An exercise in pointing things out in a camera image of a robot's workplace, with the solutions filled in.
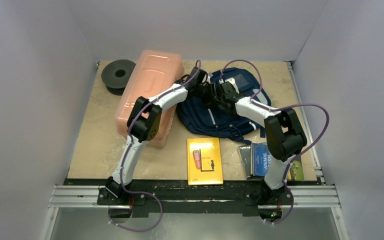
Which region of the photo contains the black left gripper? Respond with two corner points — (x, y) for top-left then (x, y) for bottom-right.
(194, 83), (223, 110)

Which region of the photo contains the navy blue student backpack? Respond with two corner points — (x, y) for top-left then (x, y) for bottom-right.
(176, 67), (266, 145)

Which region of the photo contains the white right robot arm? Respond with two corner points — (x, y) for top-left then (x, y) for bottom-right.
(215, 82), (307, 204)

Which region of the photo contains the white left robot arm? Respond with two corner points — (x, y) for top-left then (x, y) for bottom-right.
(105, 66), (208, 205)

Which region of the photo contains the dark book under blue book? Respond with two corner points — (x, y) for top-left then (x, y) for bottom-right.
(238, 145), (253, 180)

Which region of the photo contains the pink pen toy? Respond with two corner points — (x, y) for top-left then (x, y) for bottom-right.
(192, 150), (202, 170)

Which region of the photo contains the pink translucent storage box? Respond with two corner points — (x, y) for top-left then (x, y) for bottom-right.
(114, 49), (184, 138)

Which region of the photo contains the blue Animal Farm book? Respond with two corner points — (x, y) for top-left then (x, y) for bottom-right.
(250, 142), (272, 177)

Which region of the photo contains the yellow book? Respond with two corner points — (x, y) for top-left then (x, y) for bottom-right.
(187, 137), (224, 186)

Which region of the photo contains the black filament spool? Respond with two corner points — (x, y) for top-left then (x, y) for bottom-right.
(101, 59), (136, 96)

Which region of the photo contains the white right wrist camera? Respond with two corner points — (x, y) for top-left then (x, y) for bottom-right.
(219, 77), (240, 94)

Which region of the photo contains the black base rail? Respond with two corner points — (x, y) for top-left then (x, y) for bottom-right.
(62, 177), (322, 218)

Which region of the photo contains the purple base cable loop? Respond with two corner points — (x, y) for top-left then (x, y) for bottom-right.
(108, 192), (164, 233)

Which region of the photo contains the aluminium frame rail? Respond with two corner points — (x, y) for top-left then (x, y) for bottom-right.
(289, 185), (341, 208)

